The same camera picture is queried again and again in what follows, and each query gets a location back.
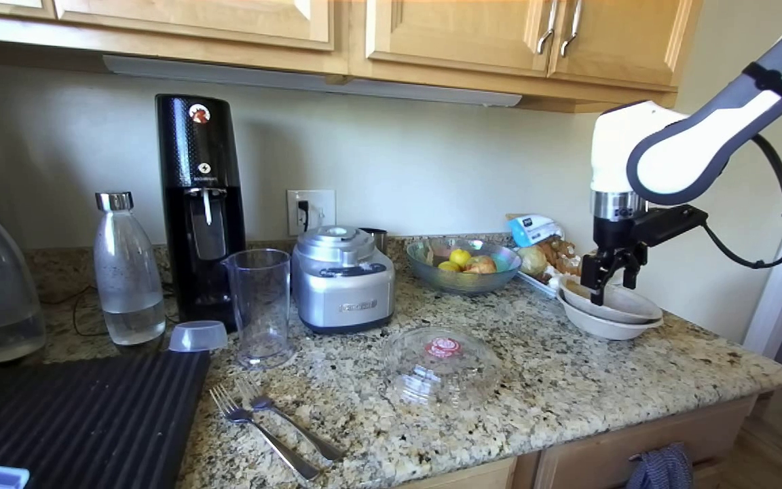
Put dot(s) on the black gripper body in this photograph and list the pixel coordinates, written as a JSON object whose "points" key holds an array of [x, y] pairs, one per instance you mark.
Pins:
{"points": [[617, 241]]}

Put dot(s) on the white wall outlet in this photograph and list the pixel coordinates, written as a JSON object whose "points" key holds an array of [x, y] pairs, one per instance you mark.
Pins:
{"points": [[309, 214]]}

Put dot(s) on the orange red fruit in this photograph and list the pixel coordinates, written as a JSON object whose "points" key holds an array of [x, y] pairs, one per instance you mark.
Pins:
{"points": [[482, 265]]}

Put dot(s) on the small clear water bottle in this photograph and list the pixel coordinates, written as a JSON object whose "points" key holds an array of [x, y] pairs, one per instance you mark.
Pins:
{"points": [[127, 273]]}

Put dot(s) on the blue and white package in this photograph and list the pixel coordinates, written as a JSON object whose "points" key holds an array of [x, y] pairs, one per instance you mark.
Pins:
{"points": [[533, 229]]}

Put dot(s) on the black soda maker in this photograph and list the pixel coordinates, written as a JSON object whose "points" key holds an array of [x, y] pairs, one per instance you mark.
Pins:
{"points": [[199, 208]]}

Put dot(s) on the yellow lemon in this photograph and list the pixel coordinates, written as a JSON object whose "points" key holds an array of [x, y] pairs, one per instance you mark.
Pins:
{"points": [[460, 258]]}

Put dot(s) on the clear glass fruit bowl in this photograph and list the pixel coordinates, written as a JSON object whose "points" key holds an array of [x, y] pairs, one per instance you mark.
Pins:
{"points": [[461, 279]]}

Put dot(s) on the small translucent plastic lid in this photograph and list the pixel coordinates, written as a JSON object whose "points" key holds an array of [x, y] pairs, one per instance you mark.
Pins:
{"points": [[196, 337]]}

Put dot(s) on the wooden drawer front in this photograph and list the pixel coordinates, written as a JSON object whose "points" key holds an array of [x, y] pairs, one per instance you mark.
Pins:
{"points": [[644, 435]]}

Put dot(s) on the blue hanging towel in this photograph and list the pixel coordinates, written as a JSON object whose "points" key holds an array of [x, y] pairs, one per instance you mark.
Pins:
{"points": [[661, 468]]}

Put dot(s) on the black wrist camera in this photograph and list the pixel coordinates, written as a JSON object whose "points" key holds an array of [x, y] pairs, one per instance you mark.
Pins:
{"points": [[670, 223]]}

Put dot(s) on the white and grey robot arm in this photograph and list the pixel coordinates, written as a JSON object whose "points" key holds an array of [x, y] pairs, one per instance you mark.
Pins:
{"points": [[706, 144]]}

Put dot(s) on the clear lid with pink knob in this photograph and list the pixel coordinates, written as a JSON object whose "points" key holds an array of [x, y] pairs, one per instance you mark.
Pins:
{"points": [[441, 369]]}

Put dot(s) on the white ceramic bowl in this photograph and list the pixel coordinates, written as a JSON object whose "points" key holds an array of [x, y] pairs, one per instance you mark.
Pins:
{"points": [[602, 326], [625, 306]]}

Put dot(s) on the white under-cabinet light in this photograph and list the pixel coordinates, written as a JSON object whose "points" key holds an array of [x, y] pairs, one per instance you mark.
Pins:
{"points": [[317, 83]]}

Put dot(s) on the yellow onion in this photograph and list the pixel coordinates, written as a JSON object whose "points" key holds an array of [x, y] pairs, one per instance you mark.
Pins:
{"points": [[533, 261]]}

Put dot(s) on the wooden cabinet door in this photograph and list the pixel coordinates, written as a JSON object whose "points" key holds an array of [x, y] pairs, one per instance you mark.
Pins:
{"points": [[1, 7], [623, 41], [453, 32], [190, 17]]}

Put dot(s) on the silver countertop appliance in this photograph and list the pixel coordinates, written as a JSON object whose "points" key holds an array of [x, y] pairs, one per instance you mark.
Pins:
{"points": [[342, 286]]}

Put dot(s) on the black ribbed drying mat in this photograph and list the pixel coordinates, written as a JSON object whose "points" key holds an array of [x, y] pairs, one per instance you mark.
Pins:
{"points": [[74, 423]]}

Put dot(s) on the clear drinking glass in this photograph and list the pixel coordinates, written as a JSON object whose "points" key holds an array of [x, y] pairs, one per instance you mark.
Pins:
{"points": [[259, 303]]}

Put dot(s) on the small yellow green fruit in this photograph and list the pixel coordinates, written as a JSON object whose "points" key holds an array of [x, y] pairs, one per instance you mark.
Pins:
{"points": [[449, 267]]}

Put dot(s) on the silver metal fork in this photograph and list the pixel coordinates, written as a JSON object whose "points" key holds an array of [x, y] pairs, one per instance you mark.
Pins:
{"points": [[297, 426], [259, 435]]}

